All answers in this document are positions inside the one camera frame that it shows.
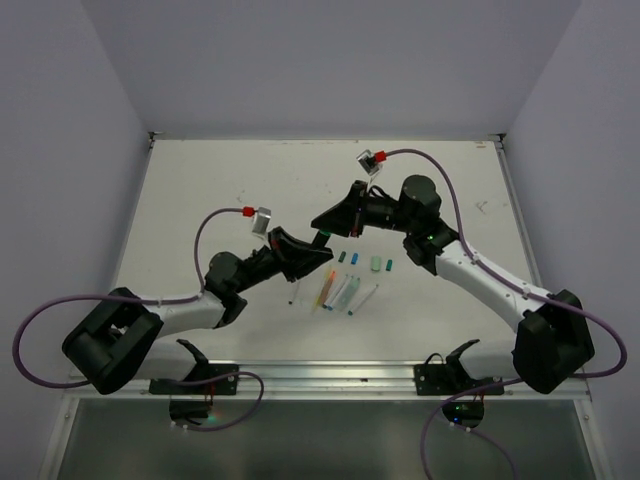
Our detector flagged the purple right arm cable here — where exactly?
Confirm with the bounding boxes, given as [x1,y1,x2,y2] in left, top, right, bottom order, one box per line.
[377,147,627,480]

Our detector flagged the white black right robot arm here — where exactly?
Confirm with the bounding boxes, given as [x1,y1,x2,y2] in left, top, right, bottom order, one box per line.
[311,175,595,394]

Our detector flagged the dark green capped marker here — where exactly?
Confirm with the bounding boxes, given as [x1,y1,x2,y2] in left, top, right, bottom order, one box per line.
[322,274,349,310]

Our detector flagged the blue capped white marker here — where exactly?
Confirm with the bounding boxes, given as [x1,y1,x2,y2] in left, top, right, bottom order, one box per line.
[329,275,353,311]

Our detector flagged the teal capped white marker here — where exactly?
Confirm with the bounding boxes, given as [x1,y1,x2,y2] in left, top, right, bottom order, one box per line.
[347,284,379,316]

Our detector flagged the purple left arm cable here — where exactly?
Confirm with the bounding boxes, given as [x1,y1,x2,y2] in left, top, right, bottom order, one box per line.
[12,205,257,434]

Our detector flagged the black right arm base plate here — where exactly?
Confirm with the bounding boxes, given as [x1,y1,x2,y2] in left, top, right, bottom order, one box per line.
[413,362,503,431]

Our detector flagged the yellow slim highlighter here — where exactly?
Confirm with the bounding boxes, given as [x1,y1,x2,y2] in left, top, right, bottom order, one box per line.
[311,265,333,314]

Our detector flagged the aluminium front rail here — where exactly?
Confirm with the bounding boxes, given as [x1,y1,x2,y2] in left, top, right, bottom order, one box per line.
[64,357,591,401]

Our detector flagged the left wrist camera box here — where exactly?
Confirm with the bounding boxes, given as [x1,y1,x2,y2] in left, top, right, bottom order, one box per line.
[251,207,272,238]

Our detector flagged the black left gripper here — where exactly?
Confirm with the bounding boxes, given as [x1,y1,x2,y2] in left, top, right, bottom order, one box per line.
[233,228,333,294]

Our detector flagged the pale green translucent highlighter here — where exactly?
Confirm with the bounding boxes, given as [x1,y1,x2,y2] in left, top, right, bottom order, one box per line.
[335,277,361,311]

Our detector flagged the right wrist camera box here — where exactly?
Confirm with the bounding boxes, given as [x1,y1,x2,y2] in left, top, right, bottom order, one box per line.
[356,150,387,179]

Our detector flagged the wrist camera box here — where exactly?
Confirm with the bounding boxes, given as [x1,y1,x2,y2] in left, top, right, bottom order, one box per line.
[356,150,387,179]
[251,207,272,238]

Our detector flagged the aluminium side rail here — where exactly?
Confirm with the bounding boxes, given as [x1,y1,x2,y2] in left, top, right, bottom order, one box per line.
[492,132,566,359]

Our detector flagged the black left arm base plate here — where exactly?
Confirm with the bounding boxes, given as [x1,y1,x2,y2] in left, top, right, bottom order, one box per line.
[149,364,239,426]

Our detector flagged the black green capped highlighter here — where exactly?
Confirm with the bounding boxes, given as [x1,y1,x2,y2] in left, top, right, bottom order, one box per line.
[312,230,331,249]

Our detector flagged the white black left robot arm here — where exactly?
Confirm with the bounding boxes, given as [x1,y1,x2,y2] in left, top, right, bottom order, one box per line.
[62,227,333,395]

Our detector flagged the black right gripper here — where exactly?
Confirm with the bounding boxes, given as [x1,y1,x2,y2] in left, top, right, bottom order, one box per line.
[314,175,419,233]

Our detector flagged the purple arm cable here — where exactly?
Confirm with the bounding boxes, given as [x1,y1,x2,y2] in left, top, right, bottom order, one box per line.
[377,147,627,480]
[12,205,257,434]

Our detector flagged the orange brown highlighter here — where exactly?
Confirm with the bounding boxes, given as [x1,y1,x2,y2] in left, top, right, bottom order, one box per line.
[320,270,336,305]

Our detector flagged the black capped whiteboard pen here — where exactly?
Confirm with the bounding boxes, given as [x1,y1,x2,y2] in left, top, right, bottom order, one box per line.
[288,281,300,305]

